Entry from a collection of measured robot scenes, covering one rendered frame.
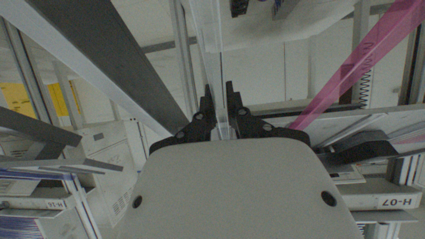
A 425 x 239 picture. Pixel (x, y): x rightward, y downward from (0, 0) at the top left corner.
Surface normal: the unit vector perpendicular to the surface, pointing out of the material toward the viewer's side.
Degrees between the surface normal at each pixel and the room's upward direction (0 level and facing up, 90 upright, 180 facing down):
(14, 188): 90
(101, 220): 90
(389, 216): 180
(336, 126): 43
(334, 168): 133
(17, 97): 90
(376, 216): 180
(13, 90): 90
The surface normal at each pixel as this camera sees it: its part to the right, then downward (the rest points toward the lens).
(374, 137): -0.15, -0.52
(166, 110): 0.99, -0.10
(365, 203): -0.10, 0.19
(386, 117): 0.02, 0.85
